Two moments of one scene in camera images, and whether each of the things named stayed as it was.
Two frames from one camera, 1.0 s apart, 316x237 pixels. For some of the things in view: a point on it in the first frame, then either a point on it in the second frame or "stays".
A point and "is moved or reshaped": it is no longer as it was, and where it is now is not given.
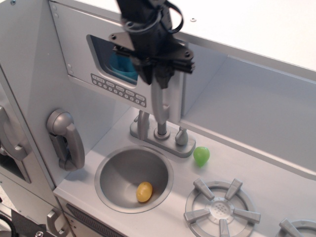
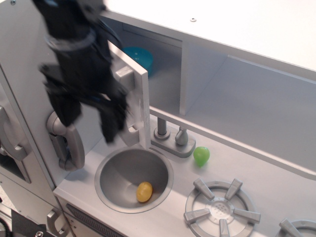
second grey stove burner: [301, 228] stays
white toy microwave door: [91, 59] is moved or reshaped
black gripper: [150, 40] -> [86, 68]
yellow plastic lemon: [144, 191] stays
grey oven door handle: [51, 217] stays
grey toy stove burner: [217, 209] stays
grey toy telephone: [67, 139] stays
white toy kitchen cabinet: [89, 148] stays
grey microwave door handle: [161, 110] -> [126, 77]
